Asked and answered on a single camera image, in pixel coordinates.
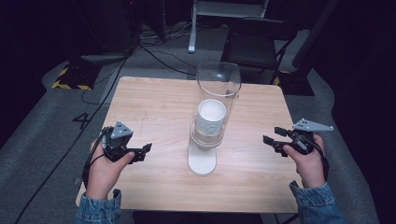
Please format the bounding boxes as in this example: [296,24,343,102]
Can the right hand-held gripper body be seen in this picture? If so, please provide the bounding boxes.
[288,118,335,156]

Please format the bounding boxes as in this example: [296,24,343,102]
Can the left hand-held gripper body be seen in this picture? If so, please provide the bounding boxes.
[101,120,138,163]

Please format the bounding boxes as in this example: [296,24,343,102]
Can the long black floor cable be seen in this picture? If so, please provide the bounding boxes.
[13,46,135,224]

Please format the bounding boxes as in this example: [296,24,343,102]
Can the white metal stand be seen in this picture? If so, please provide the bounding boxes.
[187,0,271,55]

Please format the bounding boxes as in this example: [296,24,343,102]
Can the hand-held gripper black cable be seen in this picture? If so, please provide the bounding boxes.
[81,126,114,189]
[303,136,331,183]

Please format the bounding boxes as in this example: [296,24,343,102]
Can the left hand-held gripper black cable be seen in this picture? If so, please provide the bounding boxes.
[81,126,114,189]

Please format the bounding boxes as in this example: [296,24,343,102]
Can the person's right hand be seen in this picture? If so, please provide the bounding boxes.
[282,133,327,189]

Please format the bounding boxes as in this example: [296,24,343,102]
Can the dark cabinet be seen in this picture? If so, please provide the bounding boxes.
[70,0,139,64]

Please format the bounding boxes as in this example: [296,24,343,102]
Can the black slanted pole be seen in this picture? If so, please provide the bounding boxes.
[291,0,341,70]

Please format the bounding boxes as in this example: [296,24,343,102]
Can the black yellow striped floor base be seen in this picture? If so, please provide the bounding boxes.
[50,63,103,91]
[273,69,316,97]

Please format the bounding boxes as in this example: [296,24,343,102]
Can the clear tube cup dispenser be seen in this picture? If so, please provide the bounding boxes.
[187,61,243,177]

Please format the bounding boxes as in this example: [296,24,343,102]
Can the right hand-held gripper black cable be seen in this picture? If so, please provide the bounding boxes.
[303,136,331,183]

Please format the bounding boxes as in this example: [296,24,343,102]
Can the white paper cup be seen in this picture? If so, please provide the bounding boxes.
[194,98,228,137]

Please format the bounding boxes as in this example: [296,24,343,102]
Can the black chair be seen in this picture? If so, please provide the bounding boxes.
[219,18,299,86]

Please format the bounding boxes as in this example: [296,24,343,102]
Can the person's left hand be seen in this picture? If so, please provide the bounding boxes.
[85,139,136,201]

